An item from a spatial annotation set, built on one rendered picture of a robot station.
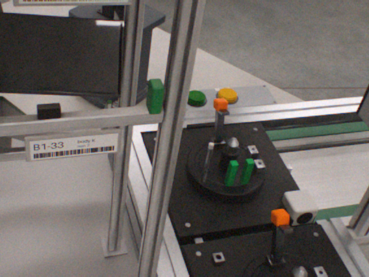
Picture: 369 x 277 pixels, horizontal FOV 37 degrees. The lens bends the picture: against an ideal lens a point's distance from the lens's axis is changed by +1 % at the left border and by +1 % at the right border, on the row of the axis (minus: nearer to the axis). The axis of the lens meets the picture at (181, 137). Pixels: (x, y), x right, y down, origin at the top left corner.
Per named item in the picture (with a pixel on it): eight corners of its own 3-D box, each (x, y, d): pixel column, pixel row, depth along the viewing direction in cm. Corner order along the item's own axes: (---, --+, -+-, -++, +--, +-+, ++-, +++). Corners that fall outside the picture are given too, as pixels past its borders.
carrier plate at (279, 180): (141, 141, 101) (143, 132, 100) (258, 129, 108) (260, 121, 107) (177, 245, 85) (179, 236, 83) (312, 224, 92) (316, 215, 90)
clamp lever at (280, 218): (266, 255, 80) (270, 209, 77) (279, 253, 80) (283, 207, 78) (279, 269, 77) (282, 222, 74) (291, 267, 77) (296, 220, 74)
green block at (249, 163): (239, 179, 91) (245, 158, 88) (245, 179, 92) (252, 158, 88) (241, 184, 91) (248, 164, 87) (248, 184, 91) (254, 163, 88)
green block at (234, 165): (223, 181, 90) (229, 160, 87) (230, 181, 91) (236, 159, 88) (226, 186, 90) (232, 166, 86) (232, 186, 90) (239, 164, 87)
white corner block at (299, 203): (277, 207, 93) (283, 190, 91) (301, 203, 95) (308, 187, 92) (289, 228, 90) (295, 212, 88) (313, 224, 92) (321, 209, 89)
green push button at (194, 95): (182, 97, 112) (184, 90, 111) (201, 96, 113) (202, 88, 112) (188, 110, 109) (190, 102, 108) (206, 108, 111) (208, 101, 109)
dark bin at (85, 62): (16, 47, 77) (15, -7, 75) (110, 52, 79) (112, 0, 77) (-22, 92, 51) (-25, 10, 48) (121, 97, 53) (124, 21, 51)
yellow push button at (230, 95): (214, 95, 114) (216, 88, 113) (231, 93, 115) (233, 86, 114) (220, 107, 112) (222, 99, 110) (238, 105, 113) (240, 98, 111)
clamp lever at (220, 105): (210, 138, 97) (213, 98, 94) (221, 137, 98) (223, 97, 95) (218, 146, 94) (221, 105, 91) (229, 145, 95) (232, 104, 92)
